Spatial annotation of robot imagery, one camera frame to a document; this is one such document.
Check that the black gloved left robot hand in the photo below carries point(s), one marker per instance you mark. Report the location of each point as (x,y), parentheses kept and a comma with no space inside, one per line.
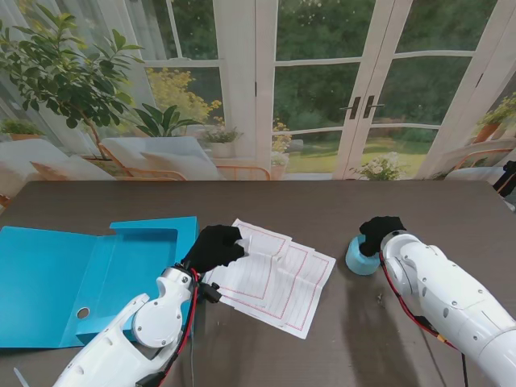
(213,248)

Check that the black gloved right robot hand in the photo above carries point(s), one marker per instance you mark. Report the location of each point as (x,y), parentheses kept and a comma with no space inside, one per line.
(379,230)

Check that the white peeled label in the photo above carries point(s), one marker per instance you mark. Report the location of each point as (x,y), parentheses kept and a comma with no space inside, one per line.
(246,244)

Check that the blue label roll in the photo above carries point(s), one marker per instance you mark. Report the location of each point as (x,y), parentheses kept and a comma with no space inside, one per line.
(356,264)

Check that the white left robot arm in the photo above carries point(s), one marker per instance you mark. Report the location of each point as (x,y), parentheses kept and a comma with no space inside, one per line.
(141,334)

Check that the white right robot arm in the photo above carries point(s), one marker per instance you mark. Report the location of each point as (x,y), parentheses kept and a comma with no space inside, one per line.
(451,290)

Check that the blue file box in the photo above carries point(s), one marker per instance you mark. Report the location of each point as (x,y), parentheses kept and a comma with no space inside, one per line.
(40,282)

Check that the black stand equipment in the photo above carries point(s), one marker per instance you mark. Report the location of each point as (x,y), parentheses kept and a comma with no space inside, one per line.
(507,177)

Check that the printed garden window backdrop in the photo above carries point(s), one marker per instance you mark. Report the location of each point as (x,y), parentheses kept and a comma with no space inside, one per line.
(314,80)

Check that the white zip tie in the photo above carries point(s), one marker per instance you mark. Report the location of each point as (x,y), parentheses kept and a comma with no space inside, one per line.
(20,377)

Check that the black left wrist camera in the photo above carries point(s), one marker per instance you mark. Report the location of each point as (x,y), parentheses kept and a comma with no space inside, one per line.
(211,292)

